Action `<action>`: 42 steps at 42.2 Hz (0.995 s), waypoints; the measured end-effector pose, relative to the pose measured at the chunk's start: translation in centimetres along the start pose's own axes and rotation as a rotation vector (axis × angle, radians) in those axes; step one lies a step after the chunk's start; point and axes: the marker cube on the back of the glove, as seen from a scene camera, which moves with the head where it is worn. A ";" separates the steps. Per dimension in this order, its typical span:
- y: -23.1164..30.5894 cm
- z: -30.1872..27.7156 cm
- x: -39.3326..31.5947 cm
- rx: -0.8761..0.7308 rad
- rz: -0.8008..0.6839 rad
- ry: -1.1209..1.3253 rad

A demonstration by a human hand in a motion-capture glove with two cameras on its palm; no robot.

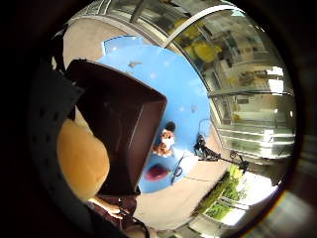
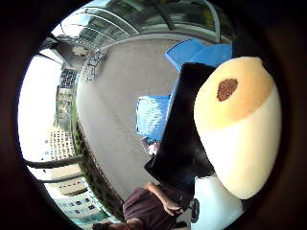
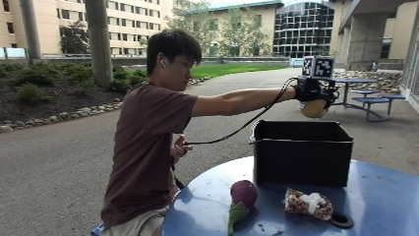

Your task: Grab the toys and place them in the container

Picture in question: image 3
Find tan round soft toy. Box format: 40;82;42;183
300;98;330;119

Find black glove cable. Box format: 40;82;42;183
171;77;300;191

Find blue picnic table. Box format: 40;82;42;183
325;78;407;123

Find white marker cube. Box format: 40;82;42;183
301;55;337;80

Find the person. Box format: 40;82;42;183
101;29;208;236

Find pile of grey rocks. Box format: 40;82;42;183
333;69;405;95

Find purple eggplant soft toy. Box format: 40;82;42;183
226;179;260;236

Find square concrete column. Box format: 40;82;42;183
346;12;390;72

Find black open box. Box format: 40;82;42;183
250;119;355;188

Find glass facade building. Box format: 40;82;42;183
273;1;337;60

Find green lawn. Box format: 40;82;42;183
189;62;290;80

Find green roofed building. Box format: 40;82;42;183
173;0;286;59

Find light green trees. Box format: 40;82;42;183
164;0;276;58

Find row of border stones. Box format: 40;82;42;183
0;76;212;134

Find spotted brown soft toy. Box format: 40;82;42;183
284;187;336;221

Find bed of green shrubs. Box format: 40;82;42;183
0;61;151;105

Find thick grey pillar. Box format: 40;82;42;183
83;0;116;89

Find beige building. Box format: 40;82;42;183
0;0;176;57

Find dark leafy tree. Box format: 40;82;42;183
59;20;92;55

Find thin grey pillar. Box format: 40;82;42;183
19;0;46;65

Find black ring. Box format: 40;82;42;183
329;212;355;229

